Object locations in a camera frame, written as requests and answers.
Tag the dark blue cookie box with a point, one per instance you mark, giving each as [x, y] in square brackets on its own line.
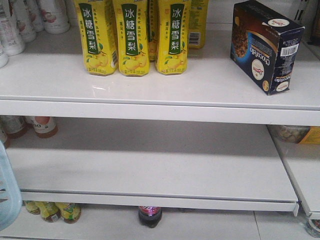
[264, 44]

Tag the light blue plastic basket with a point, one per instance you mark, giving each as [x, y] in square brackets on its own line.
[10, 194]

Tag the white store shelving unit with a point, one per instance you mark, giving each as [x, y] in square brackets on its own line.
[195, 144]

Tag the yellow pear drink bottle right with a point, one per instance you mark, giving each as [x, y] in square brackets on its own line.
[172, 47]

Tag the yellow pear drink bottle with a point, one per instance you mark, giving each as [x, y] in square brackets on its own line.
[172, 47]
[97, 33]
[132, 37]
[197, 23]

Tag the dark cola bottle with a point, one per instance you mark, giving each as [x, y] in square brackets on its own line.
[149, 215]

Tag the yellow pear drink bottle middle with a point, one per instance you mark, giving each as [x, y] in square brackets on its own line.
[132, 37]

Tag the rear yellow pear drink bottle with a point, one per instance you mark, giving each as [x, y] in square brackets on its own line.
[197, 23]

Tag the yellow pear drink bottle left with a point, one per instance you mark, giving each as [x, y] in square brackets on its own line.
[97, 33]

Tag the orange tea bottle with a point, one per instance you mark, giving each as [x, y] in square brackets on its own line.
[44, 126]

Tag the white milk drink bottle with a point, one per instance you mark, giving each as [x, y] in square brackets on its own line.
[54, 15]

